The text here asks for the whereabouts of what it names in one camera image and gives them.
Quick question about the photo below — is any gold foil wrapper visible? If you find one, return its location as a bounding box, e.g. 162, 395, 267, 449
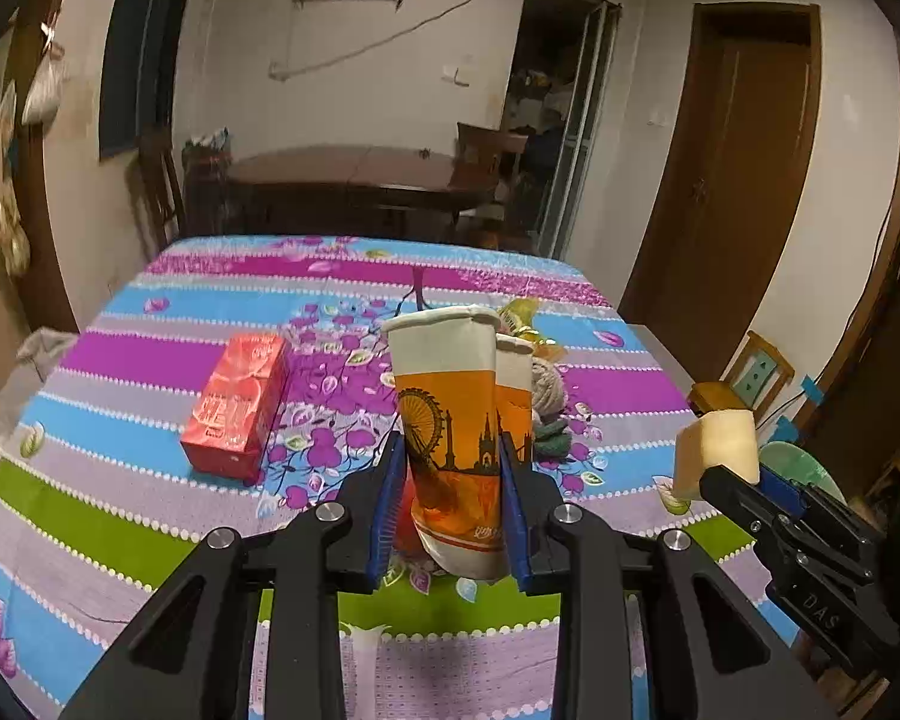
521, 326, 565, 362

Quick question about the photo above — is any dark wooden round table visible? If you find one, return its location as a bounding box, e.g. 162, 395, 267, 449
225, 144, 500, 237

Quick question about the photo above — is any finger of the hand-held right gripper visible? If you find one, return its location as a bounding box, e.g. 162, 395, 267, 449
757, 463, 863, 541
699, 465, 882, 601

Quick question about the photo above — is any yellow snack wrapper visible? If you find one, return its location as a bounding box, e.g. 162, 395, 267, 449
499, 298, 541, 331

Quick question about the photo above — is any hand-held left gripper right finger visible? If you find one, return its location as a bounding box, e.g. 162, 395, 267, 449
497, 435, 841, 720

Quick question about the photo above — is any wall cable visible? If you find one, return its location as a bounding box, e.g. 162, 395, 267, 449
268, 0, 533, 83

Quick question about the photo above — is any hanging beige bag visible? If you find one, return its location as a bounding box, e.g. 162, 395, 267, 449
0, 187, 32, 278

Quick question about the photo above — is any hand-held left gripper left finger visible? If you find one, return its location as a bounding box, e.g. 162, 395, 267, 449
60, 435, 407, 720

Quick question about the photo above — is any sliding glass door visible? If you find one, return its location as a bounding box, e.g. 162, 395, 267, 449
536, 0, 622, 260

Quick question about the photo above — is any hanging white bag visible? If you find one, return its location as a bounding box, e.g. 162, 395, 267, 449
21, 19, 68, 127

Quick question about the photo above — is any striped floral tablecloth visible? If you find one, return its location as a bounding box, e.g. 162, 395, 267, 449
0, 235, 803, 720

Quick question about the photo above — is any brown wooden door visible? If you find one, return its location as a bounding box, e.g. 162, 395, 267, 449
619, 2, 822, 323

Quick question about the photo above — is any dark blue wall board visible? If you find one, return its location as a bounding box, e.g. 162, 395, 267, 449
99, 0, 188, 162

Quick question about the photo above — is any small chair with green back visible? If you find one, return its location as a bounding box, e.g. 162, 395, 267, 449
690, 330, 796, 421

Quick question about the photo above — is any orange print paper cup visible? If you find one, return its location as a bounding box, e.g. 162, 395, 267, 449
380, 305, 511, 580
493, 334, 535, 466

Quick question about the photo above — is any dark wooden chair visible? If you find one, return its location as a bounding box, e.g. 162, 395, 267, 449
139, 127, 188, 252
450, 122, 532, 211

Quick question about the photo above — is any green basin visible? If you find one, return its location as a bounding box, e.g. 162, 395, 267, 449
757, 439, 848, 507

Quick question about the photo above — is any red carton box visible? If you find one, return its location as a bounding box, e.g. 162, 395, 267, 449
178, 331, 290, 485

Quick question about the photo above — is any beige foam block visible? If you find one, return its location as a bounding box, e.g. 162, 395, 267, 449
673, 409, 761, 502

